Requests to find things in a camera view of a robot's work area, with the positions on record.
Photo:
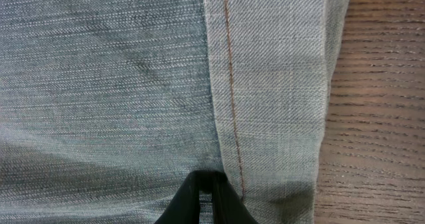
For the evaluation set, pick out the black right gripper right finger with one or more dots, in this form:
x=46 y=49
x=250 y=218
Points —
x=226 y=204

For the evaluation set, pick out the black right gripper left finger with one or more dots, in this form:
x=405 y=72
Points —
x=184 y=208

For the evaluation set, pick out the light blue denim shorts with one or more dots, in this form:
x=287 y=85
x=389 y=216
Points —
x=108 y=105

